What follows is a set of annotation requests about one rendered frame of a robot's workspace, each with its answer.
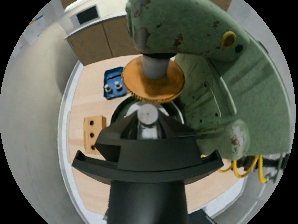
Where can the wooden block with three holes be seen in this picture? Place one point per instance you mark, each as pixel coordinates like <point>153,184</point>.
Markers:
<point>91,132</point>

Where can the blue rectangular tray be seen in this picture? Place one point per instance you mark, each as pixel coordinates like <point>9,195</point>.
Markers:
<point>111,72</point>

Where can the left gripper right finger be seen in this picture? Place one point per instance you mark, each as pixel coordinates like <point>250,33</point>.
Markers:
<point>173,128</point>

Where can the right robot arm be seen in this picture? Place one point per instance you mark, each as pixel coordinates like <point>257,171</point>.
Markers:
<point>268,163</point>

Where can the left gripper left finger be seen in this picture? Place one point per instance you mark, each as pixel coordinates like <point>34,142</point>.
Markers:
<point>122,128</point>

